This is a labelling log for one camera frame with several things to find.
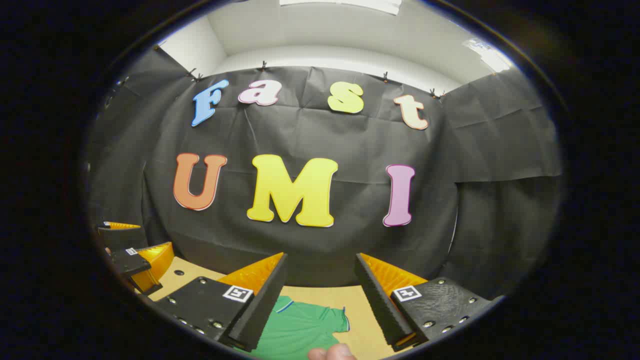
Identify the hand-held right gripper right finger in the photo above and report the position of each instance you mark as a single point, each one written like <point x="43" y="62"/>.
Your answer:
<point x="380" y="300"/>

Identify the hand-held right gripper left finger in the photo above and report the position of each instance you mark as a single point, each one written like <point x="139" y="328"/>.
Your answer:
<point x="265" y="305"/>

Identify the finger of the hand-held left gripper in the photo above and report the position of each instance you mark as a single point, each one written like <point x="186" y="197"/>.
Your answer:
<point x="131" y="262"/>
<point x="120" y="237"/>

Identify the green T-shirt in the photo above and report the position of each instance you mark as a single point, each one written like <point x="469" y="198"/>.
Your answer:
<point x="300" y="330"/>

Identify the white ceiling light panel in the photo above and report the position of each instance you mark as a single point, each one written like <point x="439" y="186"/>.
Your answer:
<point x="487" y="55"/>

